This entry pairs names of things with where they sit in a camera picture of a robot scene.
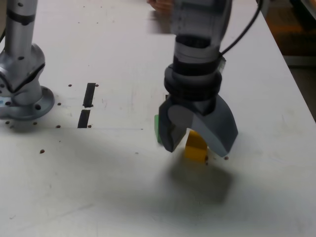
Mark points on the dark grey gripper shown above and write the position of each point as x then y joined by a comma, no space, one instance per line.
200,107

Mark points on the yellow cube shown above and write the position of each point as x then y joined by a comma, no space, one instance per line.
195,151

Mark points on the green cube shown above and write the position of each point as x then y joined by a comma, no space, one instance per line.
156,126

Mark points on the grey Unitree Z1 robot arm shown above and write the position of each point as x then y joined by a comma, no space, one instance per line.
19,54

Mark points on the person's hand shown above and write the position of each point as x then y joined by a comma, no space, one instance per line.
160,4

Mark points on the black tape strip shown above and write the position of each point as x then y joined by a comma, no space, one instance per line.
89,95

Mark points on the small grey gripper camera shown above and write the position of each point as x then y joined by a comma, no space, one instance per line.
222,64

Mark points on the grey metal frame bar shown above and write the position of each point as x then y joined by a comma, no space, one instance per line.
301,60

